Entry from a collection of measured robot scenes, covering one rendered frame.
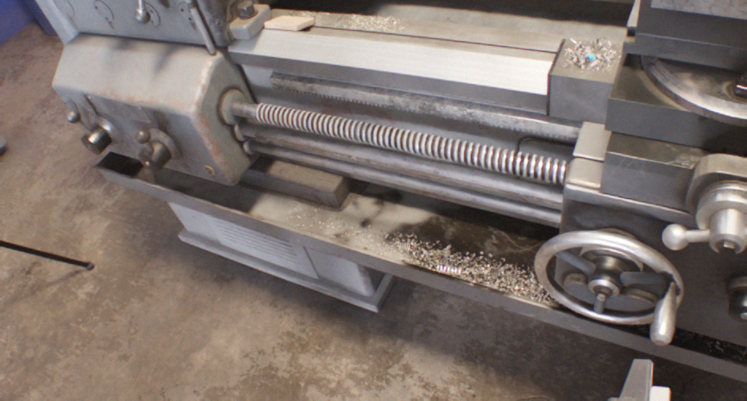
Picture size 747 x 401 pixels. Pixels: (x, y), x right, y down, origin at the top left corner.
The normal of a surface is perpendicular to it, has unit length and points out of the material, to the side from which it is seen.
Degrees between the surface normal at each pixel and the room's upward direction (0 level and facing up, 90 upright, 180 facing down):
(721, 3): 90
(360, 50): 36
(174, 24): 90
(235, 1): 90
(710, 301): 90
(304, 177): 0
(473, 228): 0
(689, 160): 0
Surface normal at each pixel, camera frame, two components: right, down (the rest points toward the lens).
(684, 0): -0.47, 0.71
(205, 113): 0.87, 0.22
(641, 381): -0.60, -0.69
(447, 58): -0.42, -0.11
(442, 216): -0.19, -0.66
